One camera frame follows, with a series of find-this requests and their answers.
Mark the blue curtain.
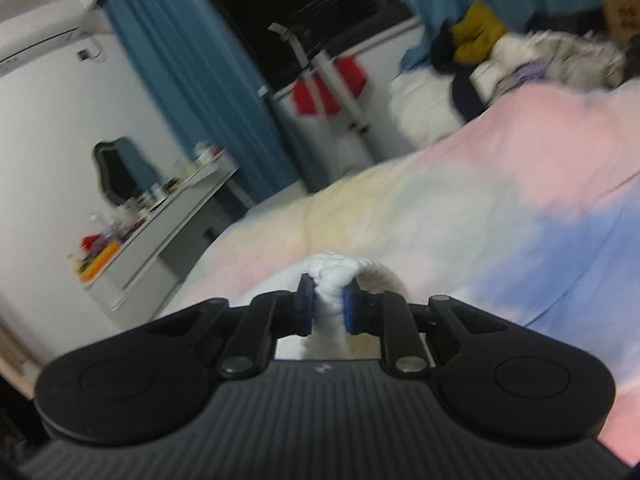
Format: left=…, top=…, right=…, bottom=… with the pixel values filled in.
left=100, top=0, right=299, bottom=202

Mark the metal drying rack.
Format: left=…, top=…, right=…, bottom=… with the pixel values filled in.
left=268, top=23, right=369, bottom=134

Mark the mustard yellow garment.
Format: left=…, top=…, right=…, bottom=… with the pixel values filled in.
left=450, top=1, right=510, bottom=66

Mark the brown cardboard box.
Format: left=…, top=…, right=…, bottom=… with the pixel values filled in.
left=602, top=0, right=640, bottom=44

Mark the pastel pink blue bedsheet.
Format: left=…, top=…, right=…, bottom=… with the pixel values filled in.
left=168, top=80, right=639, bottom=463

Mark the red garment on rack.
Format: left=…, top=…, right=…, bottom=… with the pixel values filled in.
left=290, top=55, right=369, bottom=117

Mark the white air conditioner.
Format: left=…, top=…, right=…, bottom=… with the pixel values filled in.
left=1, top=0, right=115, bottom=76

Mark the dark navy garment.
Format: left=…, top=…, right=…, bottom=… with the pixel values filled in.
left=430, top=20, right=490, bottom=122

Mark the white dressing table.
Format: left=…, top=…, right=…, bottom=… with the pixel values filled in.
left=84, top=151, right=254, bottom=330

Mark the orange tray of items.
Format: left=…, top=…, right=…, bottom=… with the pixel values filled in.
left=68, top=234, right=122, bottom=283

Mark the white fluffy garment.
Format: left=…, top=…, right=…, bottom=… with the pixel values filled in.
left=388, top=66, right=467, bottom=148

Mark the white knit sweater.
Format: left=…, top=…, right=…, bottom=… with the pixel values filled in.
left=234, top=250, right=411, bottom=361

